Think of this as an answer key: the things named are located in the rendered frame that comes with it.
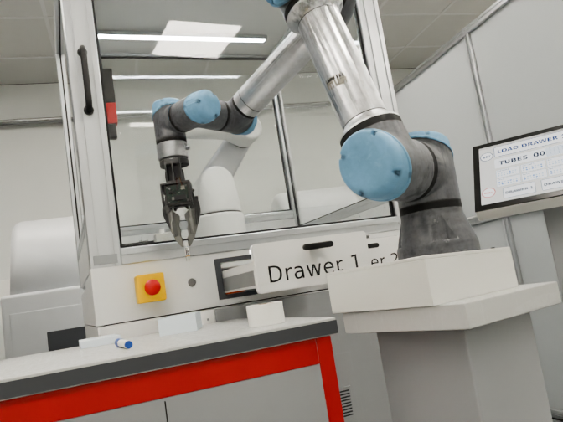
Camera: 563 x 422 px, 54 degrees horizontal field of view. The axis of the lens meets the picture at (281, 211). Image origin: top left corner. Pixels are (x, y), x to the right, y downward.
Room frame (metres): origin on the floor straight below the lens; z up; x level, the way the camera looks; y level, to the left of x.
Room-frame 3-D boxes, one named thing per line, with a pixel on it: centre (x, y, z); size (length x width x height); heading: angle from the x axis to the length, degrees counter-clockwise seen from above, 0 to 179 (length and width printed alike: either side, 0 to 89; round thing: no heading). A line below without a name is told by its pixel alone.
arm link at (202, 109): (1.29, 0.16, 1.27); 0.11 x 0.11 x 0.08; 49
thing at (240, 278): (1.48, 0.02, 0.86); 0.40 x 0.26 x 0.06; 22
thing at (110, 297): (2.05, 0.21, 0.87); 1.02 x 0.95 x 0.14; 112
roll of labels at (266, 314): (1.08, 0.06, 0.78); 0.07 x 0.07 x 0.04
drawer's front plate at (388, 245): (1.71, -0.22, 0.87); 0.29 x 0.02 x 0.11; 112
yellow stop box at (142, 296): (1.45, 0.37, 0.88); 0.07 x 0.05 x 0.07; 112
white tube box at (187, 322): (1.31, 0.27, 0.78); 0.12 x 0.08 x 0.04; 4
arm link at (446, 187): (1.05, -0.28, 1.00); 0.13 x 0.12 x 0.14; 139
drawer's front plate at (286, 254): (1.29, -0.05, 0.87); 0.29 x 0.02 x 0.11; 112
